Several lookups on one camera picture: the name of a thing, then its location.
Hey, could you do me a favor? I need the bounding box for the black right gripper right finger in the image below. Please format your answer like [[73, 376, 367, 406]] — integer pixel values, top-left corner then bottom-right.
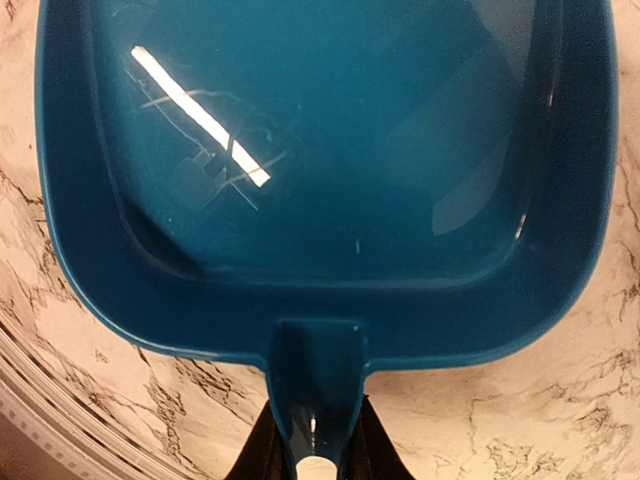
[[344, 395, 413, 480]]

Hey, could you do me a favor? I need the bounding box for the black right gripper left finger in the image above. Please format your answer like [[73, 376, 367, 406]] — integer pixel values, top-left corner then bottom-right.
[[225, 401, 285, 480]]

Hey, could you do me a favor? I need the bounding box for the blue plastic dustpan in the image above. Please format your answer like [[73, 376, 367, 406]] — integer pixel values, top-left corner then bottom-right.
[[34, 1, 618, 479]]

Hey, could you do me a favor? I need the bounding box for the aluminium front frame rail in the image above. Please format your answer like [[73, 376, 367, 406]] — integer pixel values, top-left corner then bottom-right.
[[1, 326, 193, 479]]

